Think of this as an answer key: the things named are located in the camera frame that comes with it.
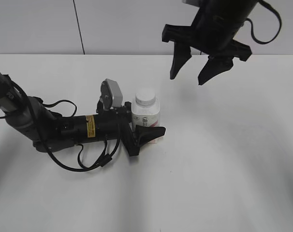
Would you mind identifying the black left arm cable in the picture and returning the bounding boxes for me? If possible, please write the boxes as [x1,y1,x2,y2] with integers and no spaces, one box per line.
[0,79,122,173]

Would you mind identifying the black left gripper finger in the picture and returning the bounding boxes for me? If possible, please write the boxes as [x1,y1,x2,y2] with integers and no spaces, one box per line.
[134,125,166,147]

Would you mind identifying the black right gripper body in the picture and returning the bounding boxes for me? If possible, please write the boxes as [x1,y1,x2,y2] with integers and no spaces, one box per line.
[162,0,252,61]

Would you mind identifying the white yili changqing yogurt bottle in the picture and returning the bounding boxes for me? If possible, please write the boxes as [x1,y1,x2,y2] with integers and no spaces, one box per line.
[132,97,160,130]

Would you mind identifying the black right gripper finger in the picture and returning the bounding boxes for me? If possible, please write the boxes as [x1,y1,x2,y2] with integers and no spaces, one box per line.
[198,56,233,85]
[170,42,191,80]

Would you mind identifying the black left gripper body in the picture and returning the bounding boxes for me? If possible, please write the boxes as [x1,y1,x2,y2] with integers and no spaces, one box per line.
[77,101,140,157]

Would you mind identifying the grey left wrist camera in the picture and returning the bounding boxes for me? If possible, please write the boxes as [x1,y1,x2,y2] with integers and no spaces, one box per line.
[100,78,123,111]

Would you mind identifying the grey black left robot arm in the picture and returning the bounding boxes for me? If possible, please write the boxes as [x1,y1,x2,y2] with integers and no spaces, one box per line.
[0,73,166,157]

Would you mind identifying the white screw bottle cap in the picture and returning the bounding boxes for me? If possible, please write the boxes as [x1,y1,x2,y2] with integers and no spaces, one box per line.
[135,88,156,107]

